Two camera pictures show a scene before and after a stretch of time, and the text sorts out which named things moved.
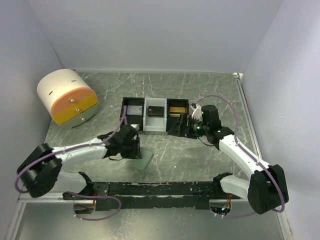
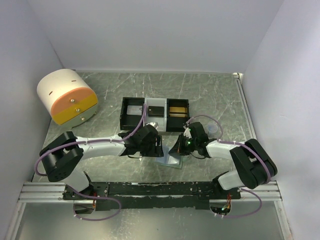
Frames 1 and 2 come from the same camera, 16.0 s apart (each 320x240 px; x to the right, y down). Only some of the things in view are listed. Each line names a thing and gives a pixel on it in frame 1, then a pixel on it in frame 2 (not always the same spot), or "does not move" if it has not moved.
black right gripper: x=177 y=129 → x=178 y=149
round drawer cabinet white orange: x=67 y=97 does not move
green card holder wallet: x=141 y=163 → x=175 y=161
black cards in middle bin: x=156 y=111 does not move
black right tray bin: x=171 y=121 does not move
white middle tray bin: x=154 y=123 does not move
